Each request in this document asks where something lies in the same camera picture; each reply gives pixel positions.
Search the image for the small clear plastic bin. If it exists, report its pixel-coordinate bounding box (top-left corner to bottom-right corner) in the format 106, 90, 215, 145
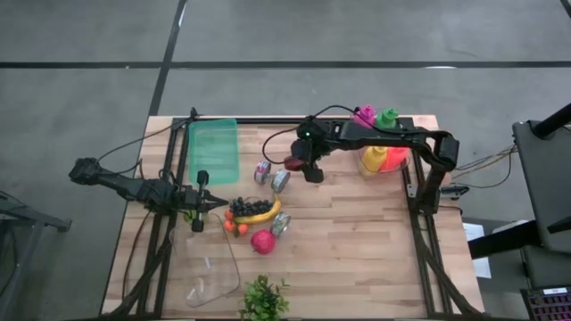
356, 113, 414, 177

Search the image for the green leafy plant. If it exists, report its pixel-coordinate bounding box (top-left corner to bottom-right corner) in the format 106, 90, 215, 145
238, 275, 291, 321

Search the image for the yellow squeeze bottle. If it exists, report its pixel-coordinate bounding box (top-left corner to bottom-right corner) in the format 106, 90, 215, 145
359, 145, 388, 177

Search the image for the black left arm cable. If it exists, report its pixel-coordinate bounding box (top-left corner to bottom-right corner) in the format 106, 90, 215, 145
95, 124, 179, 179

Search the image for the green label tin can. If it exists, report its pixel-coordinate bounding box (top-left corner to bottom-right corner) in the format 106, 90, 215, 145
270, 168, 292, 193

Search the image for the red label tin can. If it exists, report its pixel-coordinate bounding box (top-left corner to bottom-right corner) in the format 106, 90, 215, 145
253, 160, 272, 185

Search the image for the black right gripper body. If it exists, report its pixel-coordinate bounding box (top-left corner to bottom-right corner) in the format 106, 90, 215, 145
292, 116, 340, 164

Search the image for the yellow banana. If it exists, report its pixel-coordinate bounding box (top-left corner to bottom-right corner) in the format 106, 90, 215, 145
233, 193, 282, 226

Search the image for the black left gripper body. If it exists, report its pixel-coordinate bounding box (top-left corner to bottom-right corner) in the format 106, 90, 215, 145
171, 169, 211, 234

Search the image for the large clear plastic bin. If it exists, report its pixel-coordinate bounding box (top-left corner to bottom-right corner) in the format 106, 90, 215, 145
171, 212, 242, 309

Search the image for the small dark red apple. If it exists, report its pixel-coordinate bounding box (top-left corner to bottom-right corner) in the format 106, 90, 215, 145
284, 155, 305, 173

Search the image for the black desk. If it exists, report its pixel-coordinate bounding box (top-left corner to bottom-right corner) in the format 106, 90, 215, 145
463, 119, 571, 289

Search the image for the large red apple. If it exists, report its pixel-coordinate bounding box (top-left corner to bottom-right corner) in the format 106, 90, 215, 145
250, 228, 277, 256

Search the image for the black stand pole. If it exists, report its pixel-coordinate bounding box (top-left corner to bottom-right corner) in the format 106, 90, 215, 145
533, 103, 571, 139

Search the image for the orange squeeze bottle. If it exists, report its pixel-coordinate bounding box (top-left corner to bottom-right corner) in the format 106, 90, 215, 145
379, 146, 411, 173

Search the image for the teal plastic bin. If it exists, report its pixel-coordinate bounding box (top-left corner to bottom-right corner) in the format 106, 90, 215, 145
187, 118, 240, 186

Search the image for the pink squeeze bottle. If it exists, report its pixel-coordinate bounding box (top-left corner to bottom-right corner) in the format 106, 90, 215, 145
352, 104, 377, 129

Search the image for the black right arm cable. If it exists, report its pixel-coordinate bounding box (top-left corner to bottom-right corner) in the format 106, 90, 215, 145
261, 103, 402, 167

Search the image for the white label tin can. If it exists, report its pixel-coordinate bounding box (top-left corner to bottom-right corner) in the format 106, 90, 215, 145
269, 211, 292, 238

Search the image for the white paper sheet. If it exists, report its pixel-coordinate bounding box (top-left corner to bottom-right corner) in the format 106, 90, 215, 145
461, 221, 492, 280

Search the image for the grey metal table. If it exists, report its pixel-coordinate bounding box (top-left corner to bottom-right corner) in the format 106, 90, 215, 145
0, 191, 72, 321

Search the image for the backlit keyboard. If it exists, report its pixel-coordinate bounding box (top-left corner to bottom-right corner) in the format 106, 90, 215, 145
519, 284, 571, 321

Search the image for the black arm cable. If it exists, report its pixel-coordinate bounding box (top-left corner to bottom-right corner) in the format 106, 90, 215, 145
261, 103, 402, 167
95, 124, 179, 179

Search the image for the green squeeze bottle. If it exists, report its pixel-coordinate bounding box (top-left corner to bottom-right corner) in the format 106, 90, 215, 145
375, 106, 400, 130

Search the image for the black aluminium rig frame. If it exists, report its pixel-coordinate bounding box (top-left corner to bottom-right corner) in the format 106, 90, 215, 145
102, 106, 487, 320

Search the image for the dark grape bunch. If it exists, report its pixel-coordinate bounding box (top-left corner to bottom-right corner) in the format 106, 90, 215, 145
228, 196, 274, 218

